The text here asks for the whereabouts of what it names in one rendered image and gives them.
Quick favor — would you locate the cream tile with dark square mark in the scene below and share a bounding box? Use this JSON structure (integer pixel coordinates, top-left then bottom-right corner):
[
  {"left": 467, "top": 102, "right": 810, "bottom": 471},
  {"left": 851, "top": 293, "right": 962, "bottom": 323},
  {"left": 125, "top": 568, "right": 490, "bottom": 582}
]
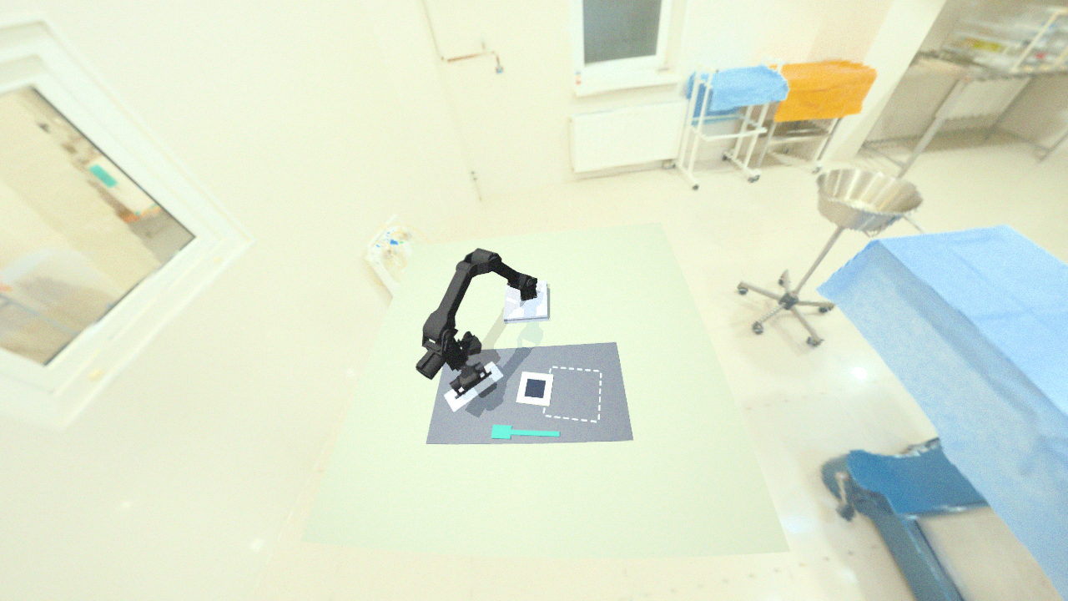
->
[{"left": 516, "top": 371, "right": 553, "bottom": 407}]

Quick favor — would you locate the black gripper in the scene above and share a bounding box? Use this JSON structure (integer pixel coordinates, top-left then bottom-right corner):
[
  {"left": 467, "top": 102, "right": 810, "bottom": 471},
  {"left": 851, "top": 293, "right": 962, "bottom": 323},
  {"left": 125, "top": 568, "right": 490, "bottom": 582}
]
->
[{"left": 444, "top": 348, "right": 481, "bottom": 390}]

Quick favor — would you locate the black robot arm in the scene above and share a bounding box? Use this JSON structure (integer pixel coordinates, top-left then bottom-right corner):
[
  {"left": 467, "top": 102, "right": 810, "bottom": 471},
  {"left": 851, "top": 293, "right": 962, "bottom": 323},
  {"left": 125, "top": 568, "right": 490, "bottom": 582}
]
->
[{"left": 417, "top": 248, "right": 537, "bottom": 380}]

